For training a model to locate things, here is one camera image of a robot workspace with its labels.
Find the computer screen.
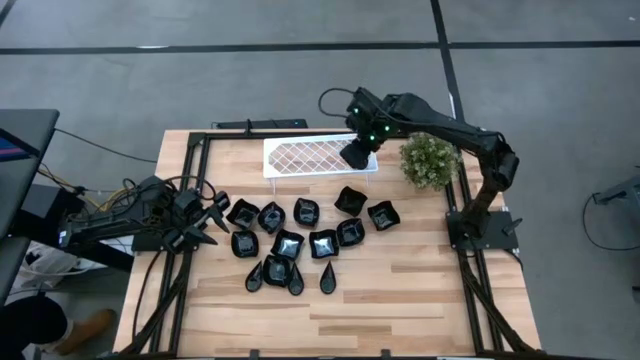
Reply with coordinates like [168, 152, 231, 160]
[0, 127, 41, 164]

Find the white wire rack shelf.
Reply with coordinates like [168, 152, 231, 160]
[262, 132, 380, 194]

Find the yellow and black cable bundle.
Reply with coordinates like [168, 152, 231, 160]
[37, 162, 151, 216]

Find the black floor cable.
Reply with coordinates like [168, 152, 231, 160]
[581, 192, 640, 252]
[52, 127, 159, 165]

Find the white bag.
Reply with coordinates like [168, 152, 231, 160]
[9, 242, 136, 291]

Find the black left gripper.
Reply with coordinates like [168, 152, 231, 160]
[162, 188, 232, 251]

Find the grey stand base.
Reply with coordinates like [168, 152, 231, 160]
[593, 172, 640, 207]

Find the black aluminium table frame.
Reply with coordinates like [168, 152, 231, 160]
[117, 128, 544, 359]

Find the person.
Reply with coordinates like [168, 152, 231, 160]
[0, 295, 69, 360]

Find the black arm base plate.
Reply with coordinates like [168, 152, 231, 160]
[445, 209, 524, 252]

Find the person's brown boot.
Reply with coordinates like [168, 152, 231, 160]
[53, 308, 118, 357]

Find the black power strip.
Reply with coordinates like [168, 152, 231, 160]
[213, 118, 310, 131]

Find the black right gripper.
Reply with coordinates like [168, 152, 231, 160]
[344, 86, 400, 160]

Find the black square mini plate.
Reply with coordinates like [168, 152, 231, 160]
[308, 228, 341, 260]
[225, 198, 261, 230]
[333, 185, 369, 218]
[366, 200, 402, 232]

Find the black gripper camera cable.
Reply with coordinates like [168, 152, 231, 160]
[317, 87, 359, 120]

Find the green potted plant black pot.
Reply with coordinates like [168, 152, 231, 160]
[398, 132, 462, 192]

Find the black desk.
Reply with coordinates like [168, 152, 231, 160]
[0, 108, 61, 306]

